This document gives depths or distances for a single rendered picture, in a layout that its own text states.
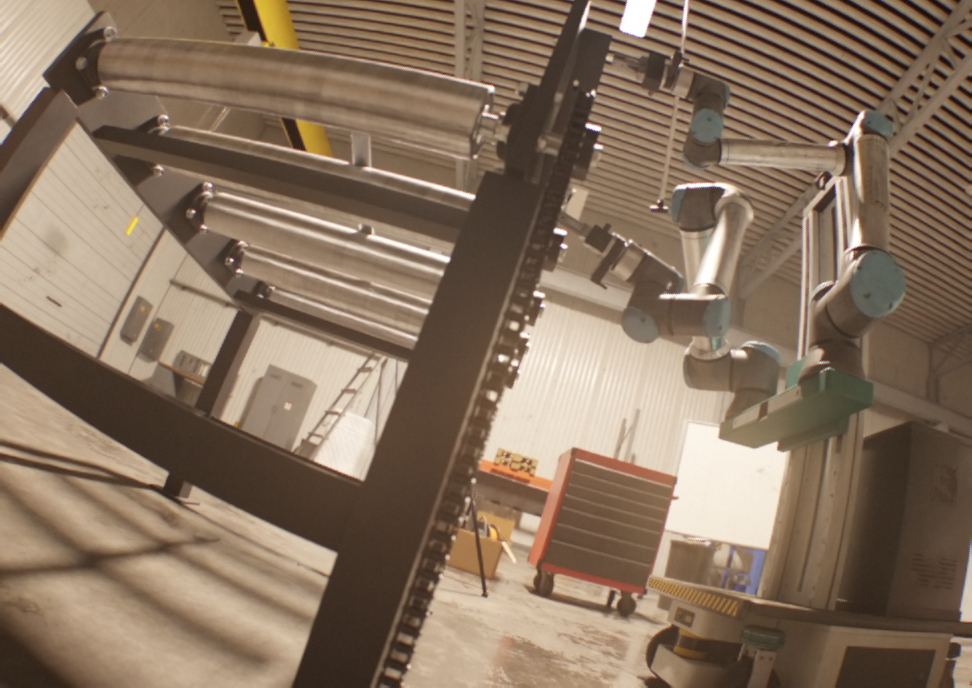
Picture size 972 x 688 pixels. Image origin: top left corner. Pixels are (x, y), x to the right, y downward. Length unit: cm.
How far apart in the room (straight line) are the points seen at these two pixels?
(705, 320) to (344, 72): 82
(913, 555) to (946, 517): 17
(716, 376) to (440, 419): 141
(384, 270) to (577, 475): 226
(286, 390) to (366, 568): 1105
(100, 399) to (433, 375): 43
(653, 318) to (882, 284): 57
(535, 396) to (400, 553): 1107
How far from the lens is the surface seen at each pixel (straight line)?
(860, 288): 129
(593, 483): 327
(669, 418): 1226
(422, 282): 125
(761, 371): 182
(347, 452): 930
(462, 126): 73
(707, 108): 152
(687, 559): 466
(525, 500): 623
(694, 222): 162
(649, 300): 115
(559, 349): 1194
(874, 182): 157
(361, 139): 103
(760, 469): 574
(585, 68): 105
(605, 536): 327
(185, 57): 99
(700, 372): 185
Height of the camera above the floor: 35
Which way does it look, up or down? 21 degrees up
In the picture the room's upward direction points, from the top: 19 degrees clockwise
